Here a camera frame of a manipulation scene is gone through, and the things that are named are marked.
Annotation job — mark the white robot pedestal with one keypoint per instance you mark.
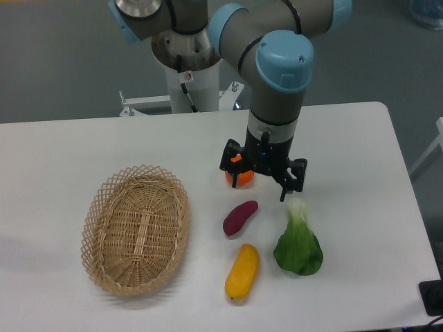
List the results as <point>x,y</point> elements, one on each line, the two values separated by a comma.
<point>191,67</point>

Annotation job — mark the blue object top right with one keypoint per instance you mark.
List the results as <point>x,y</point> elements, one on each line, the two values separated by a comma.
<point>427,13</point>

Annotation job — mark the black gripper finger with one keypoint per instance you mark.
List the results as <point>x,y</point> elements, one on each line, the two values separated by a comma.
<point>293,177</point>
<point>231,160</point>

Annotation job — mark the orange fruit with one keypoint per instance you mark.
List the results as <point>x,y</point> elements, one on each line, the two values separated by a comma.
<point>243,178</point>

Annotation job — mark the woven wicker basket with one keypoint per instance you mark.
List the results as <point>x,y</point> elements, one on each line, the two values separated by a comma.
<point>136,231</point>

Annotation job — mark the purple sweet potato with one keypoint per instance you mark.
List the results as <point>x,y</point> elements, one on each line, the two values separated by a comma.
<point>236,219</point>

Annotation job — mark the white frame at right edge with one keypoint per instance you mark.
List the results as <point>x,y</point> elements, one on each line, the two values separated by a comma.
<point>428,156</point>

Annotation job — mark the black device at table edge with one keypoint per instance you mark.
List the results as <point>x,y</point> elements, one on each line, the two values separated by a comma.
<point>431,294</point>

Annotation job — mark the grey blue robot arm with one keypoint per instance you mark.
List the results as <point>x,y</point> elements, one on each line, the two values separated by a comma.
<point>271,50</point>

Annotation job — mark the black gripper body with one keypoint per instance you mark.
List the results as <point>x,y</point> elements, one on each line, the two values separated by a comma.
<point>266,158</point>

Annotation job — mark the yellow mango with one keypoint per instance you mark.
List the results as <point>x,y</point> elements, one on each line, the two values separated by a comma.
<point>242,275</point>

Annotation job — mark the green bok choy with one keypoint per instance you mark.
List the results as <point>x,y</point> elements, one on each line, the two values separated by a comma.
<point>298,250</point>

